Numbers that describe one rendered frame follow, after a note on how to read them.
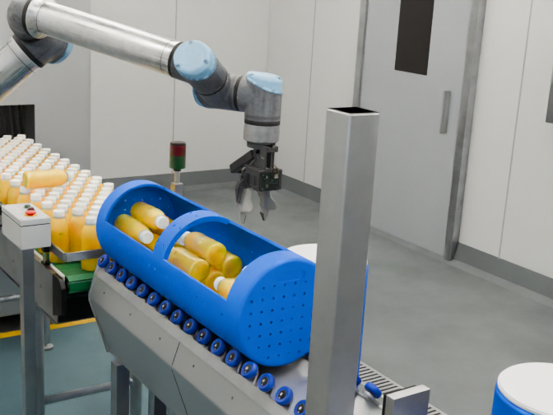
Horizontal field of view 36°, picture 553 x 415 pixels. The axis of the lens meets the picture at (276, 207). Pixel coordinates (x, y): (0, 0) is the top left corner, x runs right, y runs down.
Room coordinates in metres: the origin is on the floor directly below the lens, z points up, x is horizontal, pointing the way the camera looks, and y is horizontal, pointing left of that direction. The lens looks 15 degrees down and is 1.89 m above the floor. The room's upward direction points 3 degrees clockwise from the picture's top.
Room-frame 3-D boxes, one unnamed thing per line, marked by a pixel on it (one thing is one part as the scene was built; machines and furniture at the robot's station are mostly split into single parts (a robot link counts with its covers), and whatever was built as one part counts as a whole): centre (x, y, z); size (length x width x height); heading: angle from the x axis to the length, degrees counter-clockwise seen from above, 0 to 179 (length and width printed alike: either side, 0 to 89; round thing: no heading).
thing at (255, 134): (2.11, 0.05, 1.51); 0.10 x 0.09 x 0.05; 125
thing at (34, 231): (2.71, 0.82, 1.05); 0.20 x 0.10 x 0.10; 35
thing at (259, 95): (2.11, 0.05, 1.60); 0.10 x 0.09 x 0.12; 69
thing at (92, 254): (2.77, 0.51, 0.96); 0.40 x 0.01 x 0.03; 125
